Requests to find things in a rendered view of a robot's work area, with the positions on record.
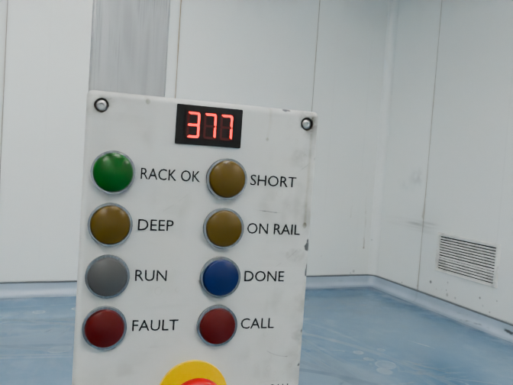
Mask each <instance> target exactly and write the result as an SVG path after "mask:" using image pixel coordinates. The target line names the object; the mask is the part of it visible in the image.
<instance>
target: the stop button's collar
mask: <svg viewBox="0 0 513 385"><path fill-rule="evenodd" d="M195 378H205V379H209V380H211V381H213V382H215V383H216V384H217V385H227V384H226V381H225V379H224V376H223V375H222V373H221V372H220V371H219V369H217V368H216V366H214V365H213V364H210V363H208V362H207V361H201V360H191V361H185V362H182V363H180V364H177V365H176V366H175V367H173V368H172V369H171V370H169V371H168V372H167V373H166V375H165V376H164V377H163V379H162V380H161V382H160V385H181V384H183V383H185V382H186V381H188V380H191V379H195Z"/></svg>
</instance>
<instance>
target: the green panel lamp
mask: <svg viewBox="0 0 513 385"><path fill-rule="evenodd" d="M92 173H93V178H94V180H95V182H96V184H97V185H98V186H99V187H100V188H101V189H103V190H105V191H108V192H112V193H114V192H119V191H121V190H123V189H125V188H127V187H128V186H129V184H130V183H131V181H132V179H133V175H134V170H133V167H132V164H131V162H130V161H129V159H127V158H126V157H125V156H124V155H122V154H118V153H108V154H104V155H102V156H101V157H100V158H98V159H97V161H96V162H95V165H94V167H93V171H92Z"/></svg>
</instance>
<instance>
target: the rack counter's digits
mask: <svg viewBox="0 0 513 385"><path fill-rule="evenodd" d="M234 123H235V115H233V114H225V113H217V112H201V111H193V110H186V119H185V133H184V138H189V139H199V140H209V141H227V142H234Z"/></svg>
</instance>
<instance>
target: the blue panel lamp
mask: <svg viewBox="0 0 513 385"><path fill-rule="evenodd" d="M238 279H239V274H238V270H237V268H236V267H235V265H234V264H233V263H231V262H230V261H229V260H215V261H213V262H211V263H210V264H209V265H208V266H207V267H206V269H205V272H204V273H203V283H204V286H205V288H206V290H207V291H209V293H211V294H213V295H216V296H224V295H227V294H229V293H230V292H231V291H233V289H234V288H235V287H236V285H237V282H238Z"/></svg>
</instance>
